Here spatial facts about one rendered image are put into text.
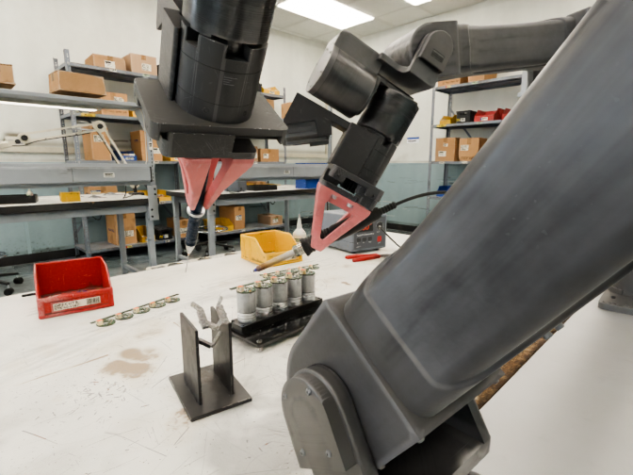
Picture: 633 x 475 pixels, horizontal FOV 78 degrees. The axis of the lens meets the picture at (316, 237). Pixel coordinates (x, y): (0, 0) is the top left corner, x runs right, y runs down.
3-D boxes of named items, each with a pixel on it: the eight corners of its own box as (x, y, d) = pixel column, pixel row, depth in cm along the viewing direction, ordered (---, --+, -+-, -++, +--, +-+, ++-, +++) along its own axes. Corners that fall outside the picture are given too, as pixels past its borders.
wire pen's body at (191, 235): (184, 249, 38) (199, 154, 31) (180, 237, 39) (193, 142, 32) (201, 247, 39) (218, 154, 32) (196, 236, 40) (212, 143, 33)
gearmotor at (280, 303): (291, 314, 55) (291, 279, 54) (278, 319, 54) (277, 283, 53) (280, 310, 57) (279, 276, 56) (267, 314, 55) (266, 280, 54)
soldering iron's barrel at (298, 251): (259, 276, 49) (305, 254, 48) (253, 265, 48) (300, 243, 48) (260, 272, 50) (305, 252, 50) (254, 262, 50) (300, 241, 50)
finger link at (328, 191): (290, 239, 45) (329, 167, 44) (292, 229, 52) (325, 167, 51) (341, 266, 46) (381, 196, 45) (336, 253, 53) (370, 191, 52)
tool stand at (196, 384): (185, 443, 37) (200, 387, 30) (162, 353, 43) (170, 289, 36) (242, 421, 40) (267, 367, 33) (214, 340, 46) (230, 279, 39)
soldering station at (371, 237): (386, 250, 103) (387, 213, 101) (351, 254, 97) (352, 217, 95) (351, 240, 116) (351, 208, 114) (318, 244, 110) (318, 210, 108)
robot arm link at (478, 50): (413, 16, 40) (624, 4, 49) (374, 41, 49) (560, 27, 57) (423, 137, 43) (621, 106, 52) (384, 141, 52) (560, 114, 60)
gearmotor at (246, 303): (260, 326, 51) (259, 288, 50) (245, 332, 50) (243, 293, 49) (249, 320, 53) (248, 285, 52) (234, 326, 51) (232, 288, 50)
